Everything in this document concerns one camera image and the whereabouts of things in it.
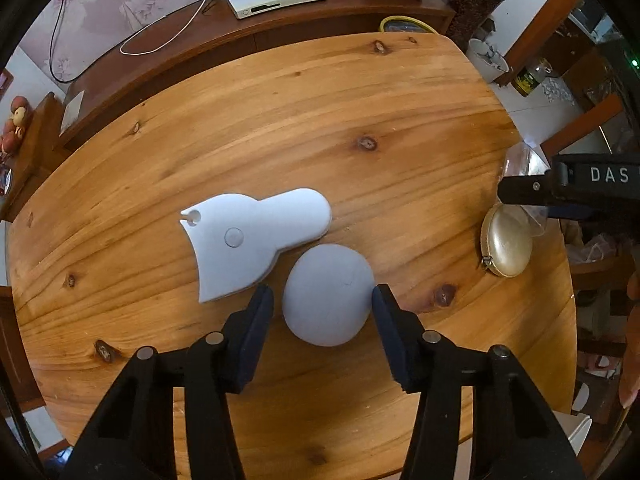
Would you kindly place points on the peach fruit ornament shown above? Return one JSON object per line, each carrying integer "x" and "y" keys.
{"x": 15, "y": 128}

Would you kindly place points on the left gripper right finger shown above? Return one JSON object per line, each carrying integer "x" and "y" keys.
{"x": 401, "y": 335}

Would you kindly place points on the person's hand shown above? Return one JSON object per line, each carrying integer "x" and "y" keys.
{"x": 629, "y": 381}

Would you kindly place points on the white bucket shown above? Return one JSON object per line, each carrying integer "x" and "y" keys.
{"x": 487, "y": 60}

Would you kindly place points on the yellow-rimmed trash bin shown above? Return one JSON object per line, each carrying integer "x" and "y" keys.
{"x": 404, "y": 23}

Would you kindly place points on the white storage tray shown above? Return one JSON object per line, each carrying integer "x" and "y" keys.
{"x": 576, "y": 428}

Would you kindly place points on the clear plastic box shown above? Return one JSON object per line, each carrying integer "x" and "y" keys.
{"x": 523, "y": 161}

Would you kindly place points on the yellow oil bottle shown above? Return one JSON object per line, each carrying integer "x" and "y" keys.
{"x": 531, "y": 76}

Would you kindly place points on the brown wooden tv cabinet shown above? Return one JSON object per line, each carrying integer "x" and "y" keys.
{"x": 185, "y": 44}

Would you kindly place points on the gold round compact case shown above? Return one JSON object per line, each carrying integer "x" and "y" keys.
{"x": 506, "y": 243}

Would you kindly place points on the small wooden side cabinet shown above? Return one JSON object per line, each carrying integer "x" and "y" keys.
{"x": 38, "y": 157}

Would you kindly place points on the white bottle-shaped plastic piece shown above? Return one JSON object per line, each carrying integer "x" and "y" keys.
{"x": 237, "y": 239}

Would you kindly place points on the dark woven tall basket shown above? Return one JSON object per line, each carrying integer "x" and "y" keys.
{"x": 468, "y": 16}

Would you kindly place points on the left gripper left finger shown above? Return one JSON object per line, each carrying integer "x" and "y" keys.
{"x": 245, "y": 333}

